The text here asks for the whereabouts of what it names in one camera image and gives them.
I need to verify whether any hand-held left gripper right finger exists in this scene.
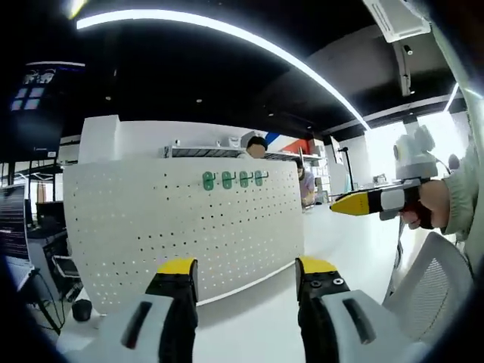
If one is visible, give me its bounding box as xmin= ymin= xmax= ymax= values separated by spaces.
xmin=294 ymin=256 xmax=413 ymax=363

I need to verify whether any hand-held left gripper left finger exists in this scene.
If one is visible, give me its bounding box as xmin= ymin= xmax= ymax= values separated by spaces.
xmin=96 ymin=256 xmax=200 ymax=363

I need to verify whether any white pegboard mounting plate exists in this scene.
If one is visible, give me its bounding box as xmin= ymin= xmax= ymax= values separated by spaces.
xmin=62 ymin=157 xmax=306 ymax=315

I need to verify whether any person's right hand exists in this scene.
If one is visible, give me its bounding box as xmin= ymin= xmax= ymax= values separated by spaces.
xmin=401 ymin=179 xmax=455 ymax=231

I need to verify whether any black tripod stand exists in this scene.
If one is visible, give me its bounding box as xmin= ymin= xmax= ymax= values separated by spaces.
xmin=338 ymin=145 xmax=357 ymax=190

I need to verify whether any black computer mouse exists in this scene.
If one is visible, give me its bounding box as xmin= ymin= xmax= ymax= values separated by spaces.
xmin=71 ymin=299 xmax=94 ymax=322

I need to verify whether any grey mesh office chair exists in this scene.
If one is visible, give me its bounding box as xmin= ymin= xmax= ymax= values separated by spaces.
xmin=381 ymin=231 xmax=476 ymax=343

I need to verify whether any ceiling air conditioner unit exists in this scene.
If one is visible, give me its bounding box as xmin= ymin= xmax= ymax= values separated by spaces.
xmin=362 ymin=0 xmax=432 ymax=42

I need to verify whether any ceiling light strip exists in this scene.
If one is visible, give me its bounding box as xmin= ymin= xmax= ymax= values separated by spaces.
xmin=75 ymin=9 xmax=370 ymax=130

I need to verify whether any black cable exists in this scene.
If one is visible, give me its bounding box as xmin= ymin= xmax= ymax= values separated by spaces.
xmin=32 ymin=268 xmax=66 ymax=336

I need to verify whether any dark wall display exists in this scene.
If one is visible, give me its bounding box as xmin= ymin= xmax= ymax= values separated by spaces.
xmin=0 ymin=62 xmax=86 ymax=160

